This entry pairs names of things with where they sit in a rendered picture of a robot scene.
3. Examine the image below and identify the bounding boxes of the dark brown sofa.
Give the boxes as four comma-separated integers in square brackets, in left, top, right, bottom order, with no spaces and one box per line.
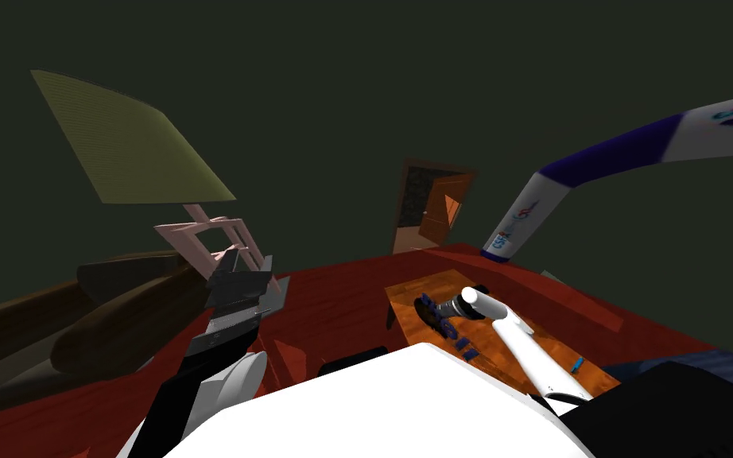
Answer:
[0,250,216,426]

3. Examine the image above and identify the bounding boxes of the lamp with yellow shade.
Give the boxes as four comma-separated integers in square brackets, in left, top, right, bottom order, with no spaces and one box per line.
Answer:
[29,68,283,297]

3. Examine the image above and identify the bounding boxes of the blue toothed object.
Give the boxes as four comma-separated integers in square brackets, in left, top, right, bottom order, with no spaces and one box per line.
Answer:
[421,292,479,363]

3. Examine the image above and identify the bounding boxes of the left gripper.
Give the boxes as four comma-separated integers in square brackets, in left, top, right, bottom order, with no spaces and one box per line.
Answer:
[184,247,292,359]

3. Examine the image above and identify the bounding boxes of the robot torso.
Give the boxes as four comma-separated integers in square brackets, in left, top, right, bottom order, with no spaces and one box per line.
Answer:
[161,342,598,458]

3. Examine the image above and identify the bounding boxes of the orange wooden table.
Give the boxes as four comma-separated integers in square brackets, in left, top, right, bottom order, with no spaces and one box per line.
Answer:
[384,269,623,401]

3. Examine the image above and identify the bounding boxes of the brown wooden door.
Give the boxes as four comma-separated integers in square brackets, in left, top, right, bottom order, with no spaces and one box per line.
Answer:
[391,158,479,256]

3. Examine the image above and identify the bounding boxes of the white and blue curved pole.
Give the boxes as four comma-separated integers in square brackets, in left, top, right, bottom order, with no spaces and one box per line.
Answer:
[480,88,733,265]

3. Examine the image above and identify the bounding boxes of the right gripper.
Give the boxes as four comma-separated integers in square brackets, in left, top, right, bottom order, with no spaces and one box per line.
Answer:
[413,295,452,336]

